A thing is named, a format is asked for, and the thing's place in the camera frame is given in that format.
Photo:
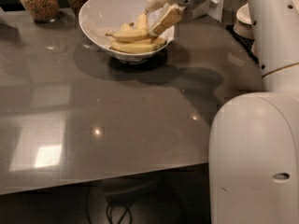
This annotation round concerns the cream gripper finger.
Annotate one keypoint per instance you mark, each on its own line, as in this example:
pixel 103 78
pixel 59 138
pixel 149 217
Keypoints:
pixel 169 16

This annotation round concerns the yellow banana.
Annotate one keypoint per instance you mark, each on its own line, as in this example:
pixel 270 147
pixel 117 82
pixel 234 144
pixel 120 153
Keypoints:
pixel 133 48
pixel 129 35
pixel 142 21

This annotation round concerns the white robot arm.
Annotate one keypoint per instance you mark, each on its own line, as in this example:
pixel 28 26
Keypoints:
pixel 253 156

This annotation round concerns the upright yellow banana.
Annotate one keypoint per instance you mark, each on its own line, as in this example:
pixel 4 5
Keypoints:
pixel 142 21

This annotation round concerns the banana behind middle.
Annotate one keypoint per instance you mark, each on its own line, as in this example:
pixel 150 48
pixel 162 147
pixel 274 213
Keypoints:
pixel 153 40

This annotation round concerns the small banana at back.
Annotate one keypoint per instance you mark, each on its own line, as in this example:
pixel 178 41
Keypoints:
pixel 127 26

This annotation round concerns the white tilted bowl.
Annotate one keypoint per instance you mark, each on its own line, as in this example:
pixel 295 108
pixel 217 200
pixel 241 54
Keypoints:
pixel 97 17

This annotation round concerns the white folded card stand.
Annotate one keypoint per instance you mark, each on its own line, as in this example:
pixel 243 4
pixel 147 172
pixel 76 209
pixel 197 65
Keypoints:
pixel 212 8

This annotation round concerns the stack of white bowls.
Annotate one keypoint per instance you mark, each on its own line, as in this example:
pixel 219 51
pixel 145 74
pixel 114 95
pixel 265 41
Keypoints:
pixel 243 24

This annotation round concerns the black rubber mat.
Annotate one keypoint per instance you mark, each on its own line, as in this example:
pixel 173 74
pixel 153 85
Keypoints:
pixel 245 43

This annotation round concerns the leaning stack paper plates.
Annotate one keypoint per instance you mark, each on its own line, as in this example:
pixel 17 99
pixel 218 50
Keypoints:
pixel 254 50

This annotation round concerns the left glass cereal jar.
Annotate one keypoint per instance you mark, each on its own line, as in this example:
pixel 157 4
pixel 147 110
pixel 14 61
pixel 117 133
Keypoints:
pixel 42 10

